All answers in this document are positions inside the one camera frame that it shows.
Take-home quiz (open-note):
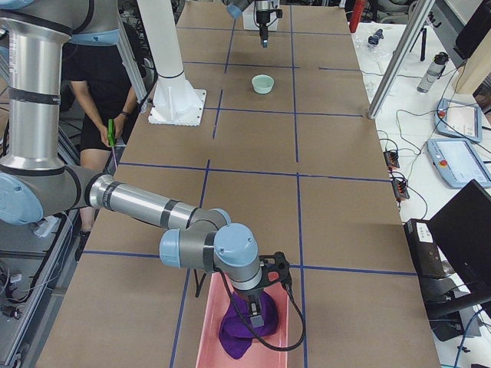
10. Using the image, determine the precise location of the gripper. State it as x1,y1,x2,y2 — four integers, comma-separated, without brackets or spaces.
234,283,268,327
255,10,270,48

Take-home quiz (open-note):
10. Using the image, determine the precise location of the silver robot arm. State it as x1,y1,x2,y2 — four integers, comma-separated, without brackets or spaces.
1,1,270,327
222,0,275,48

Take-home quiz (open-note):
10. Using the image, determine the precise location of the black box device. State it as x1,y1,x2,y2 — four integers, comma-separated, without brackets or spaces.
404,218,450,279

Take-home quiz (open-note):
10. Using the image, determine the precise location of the clear plastic bin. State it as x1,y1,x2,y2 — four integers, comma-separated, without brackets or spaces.
242,0,279,31

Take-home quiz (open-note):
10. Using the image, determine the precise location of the light green bowl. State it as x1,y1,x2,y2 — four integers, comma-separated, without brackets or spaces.
251,74,275,94

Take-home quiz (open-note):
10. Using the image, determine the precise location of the pink plastic tray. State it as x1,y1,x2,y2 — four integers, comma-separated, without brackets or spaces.
194,268,290,368

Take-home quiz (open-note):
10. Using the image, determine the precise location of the red cylinder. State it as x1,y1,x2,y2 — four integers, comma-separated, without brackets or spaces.
349,0,365,34

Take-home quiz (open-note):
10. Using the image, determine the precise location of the folded blue umbrella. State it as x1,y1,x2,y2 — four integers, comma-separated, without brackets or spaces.
367,28,384,47

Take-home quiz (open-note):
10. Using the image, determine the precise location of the seated person in black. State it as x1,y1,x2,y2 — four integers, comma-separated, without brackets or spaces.
61,34,140,261

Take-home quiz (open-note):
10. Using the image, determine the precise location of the clear water bottle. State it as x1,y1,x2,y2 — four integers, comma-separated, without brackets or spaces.
417,51,449,93

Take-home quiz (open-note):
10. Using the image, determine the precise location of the far teach pendant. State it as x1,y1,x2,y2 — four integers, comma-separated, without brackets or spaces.
434,98,483,143

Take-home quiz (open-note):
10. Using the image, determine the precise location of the teach pendant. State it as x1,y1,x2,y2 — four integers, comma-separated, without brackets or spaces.
434,98,483,143
427,138,490,189

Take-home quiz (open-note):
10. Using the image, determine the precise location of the black monitor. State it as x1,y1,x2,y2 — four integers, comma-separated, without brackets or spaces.
428,179,490,291

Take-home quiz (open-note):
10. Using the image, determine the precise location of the near teach pendant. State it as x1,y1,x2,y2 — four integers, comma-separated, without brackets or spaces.
427,138,490,189

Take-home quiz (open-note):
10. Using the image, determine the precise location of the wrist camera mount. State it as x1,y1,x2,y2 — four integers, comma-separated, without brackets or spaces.
259,251,292,288
271,8,283,19

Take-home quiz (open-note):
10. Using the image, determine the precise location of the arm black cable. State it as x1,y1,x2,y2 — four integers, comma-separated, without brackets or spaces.
193,268,306,351

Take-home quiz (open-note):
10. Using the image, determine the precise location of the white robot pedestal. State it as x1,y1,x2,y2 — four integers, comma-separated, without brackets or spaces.
137,0,206,127

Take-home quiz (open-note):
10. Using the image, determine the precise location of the aluminium frame post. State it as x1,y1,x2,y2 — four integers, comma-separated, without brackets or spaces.
367,0,435,120

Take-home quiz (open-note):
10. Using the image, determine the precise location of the green handled tool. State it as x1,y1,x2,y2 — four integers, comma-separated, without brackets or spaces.
107,119,117,148

